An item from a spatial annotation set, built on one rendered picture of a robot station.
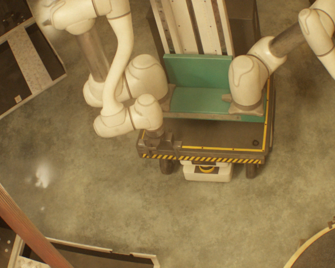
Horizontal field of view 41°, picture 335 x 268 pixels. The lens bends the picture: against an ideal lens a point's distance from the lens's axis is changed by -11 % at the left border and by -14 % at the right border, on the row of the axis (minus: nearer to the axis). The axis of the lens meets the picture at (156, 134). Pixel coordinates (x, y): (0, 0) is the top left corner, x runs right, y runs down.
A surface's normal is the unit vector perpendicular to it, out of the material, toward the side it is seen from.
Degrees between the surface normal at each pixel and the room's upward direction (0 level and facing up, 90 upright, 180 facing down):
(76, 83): 0
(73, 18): 82
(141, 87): 86
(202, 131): 0
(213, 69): 90
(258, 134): 0
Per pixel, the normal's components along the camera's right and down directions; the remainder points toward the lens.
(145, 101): -0.11, -0.42
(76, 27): 0.13, 0.91
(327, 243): -0.21, -0.60
